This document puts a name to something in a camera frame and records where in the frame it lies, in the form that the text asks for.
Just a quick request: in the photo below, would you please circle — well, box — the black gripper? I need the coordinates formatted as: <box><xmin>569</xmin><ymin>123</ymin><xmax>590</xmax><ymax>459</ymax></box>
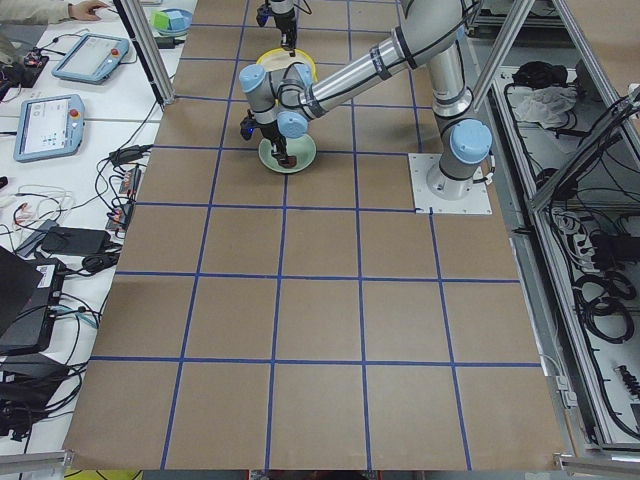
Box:
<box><xmin>240</xmin><ymin>110</ymin><xmax>291</xmax><ymax>165</ymax></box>
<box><xmin>256</xmin><ymin>0</ymin><xmax>297</xmax><ymax>57</ymax></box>

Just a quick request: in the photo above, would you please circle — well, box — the yellow top steamer layer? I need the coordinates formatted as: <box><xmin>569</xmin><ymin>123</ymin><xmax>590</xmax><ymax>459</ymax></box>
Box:
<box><xmin>256</xmin><ymin>48</ymin><xmax>318</xmax><ymax>83</ymax></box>

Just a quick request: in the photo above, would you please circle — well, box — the brown steamed bun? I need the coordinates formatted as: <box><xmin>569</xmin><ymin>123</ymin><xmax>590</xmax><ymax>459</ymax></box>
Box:
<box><xmin>279</xmin><ymin>156</ymin><xmax>297</xmax><ymax>169</ymax></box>

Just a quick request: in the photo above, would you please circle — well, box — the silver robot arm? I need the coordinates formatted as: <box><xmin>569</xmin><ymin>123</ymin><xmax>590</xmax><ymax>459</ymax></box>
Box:
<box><xmin>239</xmin><ymin>1</ymin><xmax>492</xmax><ymax>201</ymax></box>
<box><xmin>256</xmin><ymin>0</ymin><xmax>313</xmax><ymax>57</ymax></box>

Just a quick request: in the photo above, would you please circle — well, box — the person's hand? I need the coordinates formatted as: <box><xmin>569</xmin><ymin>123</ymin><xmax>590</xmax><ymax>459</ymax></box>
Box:
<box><xmin>68</xmin><ymin>0</ymin><xmax>112</xmax><ymax>22</ymax></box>

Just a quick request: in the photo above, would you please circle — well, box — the light green plate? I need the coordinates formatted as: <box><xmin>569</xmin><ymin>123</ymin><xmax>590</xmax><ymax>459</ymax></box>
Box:
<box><xmin>258</xmin><ymin>134</ymin><xmax>316</xmax><ymax>174</ymax></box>

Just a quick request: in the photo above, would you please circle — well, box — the blue foam block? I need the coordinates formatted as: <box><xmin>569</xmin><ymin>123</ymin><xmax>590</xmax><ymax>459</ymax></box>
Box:
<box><xmin>167</xmin><ymin>10</ymin><xmax>189</xmax><ymax>31</ymax></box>

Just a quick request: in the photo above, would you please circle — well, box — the blue plate with blocks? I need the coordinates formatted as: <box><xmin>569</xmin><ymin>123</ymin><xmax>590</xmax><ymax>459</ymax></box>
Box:
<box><xmin>150</xmin><ymin>8</ymin><xmax>193</xmax><ymax>37</ymax></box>

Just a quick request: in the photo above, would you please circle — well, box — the green foam block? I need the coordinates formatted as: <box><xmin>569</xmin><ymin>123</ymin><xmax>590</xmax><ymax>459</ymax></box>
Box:
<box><xmin>150</xmin><ymin>11</ymin><xmax>171</xmax><ymax>30</ymax></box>

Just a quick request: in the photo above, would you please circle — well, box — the blue teach pendant far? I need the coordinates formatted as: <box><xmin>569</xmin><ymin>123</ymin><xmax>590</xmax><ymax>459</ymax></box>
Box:
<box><xmin>52</xmin><ymin>34</ymin><xmax>130</xmax><ymax>84</ymax></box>

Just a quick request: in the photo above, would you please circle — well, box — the blue teach pendant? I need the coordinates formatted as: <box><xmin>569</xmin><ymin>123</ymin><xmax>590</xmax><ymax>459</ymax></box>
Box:
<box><xmin>52</xmin><ymin>34</ymin><xmax>130</xmax><ymax>84</ymax></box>
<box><xmin>13</xmin><ymin>94</ymin><xmax>85</xmax><ymax>163</ymax></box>

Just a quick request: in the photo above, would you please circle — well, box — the black power adapter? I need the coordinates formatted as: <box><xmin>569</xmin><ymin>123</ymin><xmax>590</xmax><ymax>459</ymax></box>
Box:
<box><xmin>41</xmin><ymin>226</ymin><xmax>110</xmax><ymax>256</ymax></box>

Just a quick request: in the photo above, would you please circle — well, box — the blue teach pendant near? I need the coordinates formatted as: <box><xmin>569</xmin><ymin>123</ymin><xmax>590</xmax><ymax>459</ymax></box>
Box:
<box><xmin>13</xmin><ymin>94</ymin><xmax>85</xmax><ymax>163</ymax></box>

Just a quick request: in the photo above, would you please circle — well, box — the white crumpled cloth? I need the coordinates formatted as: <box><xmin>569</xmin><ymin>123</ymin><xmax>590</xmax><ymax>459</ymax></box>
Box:
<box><xmin>514</xmin><ymin>86</ymin><xmax>578</xmax><ymax>129</ymax></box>

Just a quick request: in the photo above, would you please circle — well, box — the black laptop computer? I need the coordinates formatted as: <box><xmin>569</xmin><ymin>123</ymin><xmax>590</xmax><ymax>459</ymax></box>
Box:
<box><xmin>1</xmin><ymin>248</ymin><xmax>64</xmax><ymax>356</ymax></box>

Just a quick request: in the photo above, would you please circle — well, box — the aluminium frame post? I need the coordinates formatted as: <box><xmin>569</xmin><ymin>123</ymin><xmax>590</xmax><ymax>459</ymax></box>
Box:
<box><xmin>113</xmin><ymin>0</ymin><xmax>175</xmax><ymax>109</ymax></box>

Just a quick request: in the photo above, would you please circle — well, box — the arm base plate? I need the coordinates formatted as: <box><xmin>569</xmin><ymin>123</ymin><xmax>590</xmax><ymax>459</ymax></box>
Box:
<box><xmin>408</xmin><ymin>153</ymin><xmax>492</xmax><ymax>216</ymax></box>

